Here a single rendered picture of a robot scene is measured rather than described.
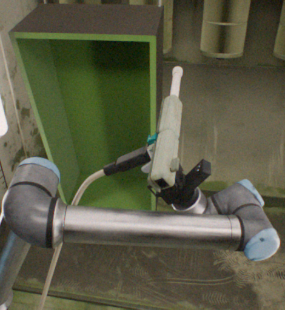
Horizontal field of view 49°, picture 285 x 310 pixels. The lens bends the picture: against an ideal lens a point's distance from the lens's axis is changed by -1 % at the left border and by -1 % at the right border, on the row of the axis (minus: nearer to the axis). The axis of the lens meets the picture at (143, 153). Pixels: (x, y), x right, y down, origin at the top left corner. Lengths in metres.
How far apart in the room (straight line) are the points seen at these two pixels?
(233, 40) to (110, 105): 1.07
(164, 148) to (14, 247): 0.52
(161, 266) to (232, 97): 1.54
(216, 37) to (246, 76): 0.62
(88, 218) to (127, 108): 1.24
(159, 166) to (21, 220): 0.32
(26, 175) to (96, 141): 1.32
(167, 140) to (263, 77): 2.30
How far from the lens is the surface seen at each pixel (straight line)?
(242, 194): 0.91
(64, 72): 1.86
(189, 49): 2.89
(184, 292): 2.23
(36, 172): 0.83
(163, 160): 0.67
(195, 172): 0.80
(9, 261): 1.03
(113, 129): 2.01
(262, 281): 2.40
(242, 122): 2.86
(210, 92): 2.87
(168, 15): 2.55
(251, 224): 0.82
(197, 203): 0.87
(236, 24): 2.47
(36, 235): 0.73
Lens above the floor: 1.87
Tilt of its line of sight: 32 degrees down
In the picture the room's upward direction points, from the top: straight up
